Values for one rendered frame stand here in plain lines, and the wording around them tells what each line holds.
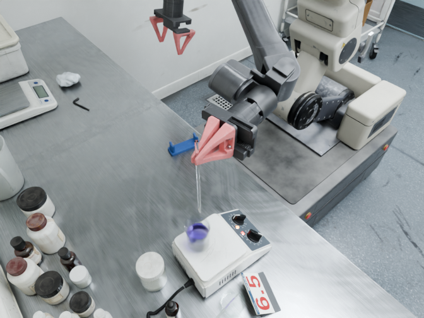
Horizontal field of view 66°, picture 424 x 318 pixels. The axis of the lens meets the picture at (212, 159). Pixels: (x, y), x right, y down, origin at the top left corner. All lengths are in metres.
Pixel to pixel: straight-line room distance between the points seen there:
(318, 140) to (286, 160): 0.20
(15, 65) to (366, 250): 1.73
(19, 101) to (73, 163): 0.34
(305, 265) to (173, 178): 0.42
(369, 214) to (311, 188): 0.56
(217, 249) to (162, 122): 0.54
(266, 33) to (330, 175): 0.96
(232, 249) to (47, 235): 0.41
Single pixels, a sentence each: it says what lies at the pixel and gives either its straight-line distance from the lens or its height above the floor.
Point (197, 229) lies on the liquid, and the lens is 0.70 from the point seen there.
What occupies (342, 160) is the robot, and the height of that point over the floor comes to 0.36.
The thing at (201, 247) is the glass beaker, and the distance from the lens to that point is 0.70.
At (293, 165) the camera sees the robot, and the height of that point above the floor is 0.37.
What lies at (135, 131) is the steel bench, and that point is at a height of 0.75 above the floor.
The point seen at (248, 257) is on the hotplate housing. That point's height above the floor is 0.82.
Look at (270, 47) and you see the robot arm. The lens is 0.67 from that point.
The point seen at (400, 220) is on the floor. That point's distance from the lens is 2.00.
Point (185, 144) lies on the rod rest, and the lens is 1.02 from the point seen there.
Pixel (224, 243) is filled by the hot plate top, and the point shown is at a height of 0.84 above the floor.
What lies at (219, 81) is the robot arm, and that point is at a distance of 0.62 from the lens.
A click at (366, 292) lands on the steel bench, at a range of 0.86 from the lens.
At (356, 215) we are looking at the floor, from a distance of 1.91.
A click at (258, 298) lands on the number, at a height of 0.78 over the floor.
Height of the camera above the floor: 1.49
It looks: 49 degrees down
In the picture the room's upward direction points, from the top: straight up
